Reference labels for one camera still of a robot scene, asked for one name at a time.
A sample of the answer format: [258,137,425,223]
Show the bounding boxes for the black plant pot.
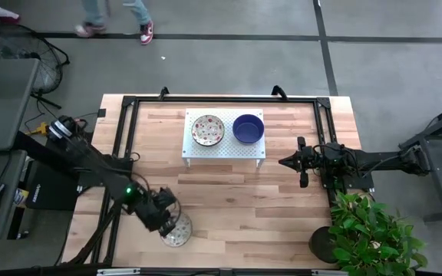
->
[308,225,339,265]

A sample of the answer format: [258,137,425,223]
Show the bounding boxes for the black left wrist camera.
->
[157,186,177,209]

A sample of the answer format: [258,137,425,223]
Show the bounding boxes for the black aluminium table frame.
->
[61,94,341,276]

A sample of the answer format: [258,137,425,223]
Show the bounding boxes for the white perforated metal shelf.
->
[181,107,267,169]

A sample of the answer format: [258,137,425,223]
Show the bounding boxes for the grey desk top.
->
[0,57,40,153]

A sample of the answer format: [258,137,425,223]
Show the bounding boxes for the green leafy potted plant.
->
[327,190,430,276]

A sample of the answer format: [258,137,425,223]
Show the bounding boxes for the grey keyboard tray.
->
[0,149,28,242]

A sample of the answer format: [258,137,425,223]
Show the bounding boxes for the yellow cable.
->
[27,121,50,137]

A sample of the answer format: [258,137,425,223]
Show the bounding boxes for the black floor fan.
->
[0,22,71,111]

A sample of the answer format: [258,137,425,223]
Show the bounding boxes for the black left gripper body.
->
[140,202,168,231]

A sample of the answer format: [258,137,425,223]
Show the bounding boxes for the floral plate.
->
[190,113,226,148]

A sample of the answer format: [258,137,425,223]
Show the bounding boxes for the small yellow packet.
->
[12,187,30,209]

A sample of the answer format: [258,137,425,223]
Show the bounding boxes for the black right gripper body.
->
[296,136,314,189]

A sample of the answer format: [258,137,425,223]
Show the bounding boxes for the black computer case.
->
[25,159,81,212]

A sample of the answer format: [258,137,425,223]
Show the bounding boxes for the black metal stand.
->
[12,130,78,172]
[397,97,442,224]

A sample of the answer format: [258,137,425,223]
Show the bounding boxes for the small blue plastic bowl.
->
[232,113,266,146]

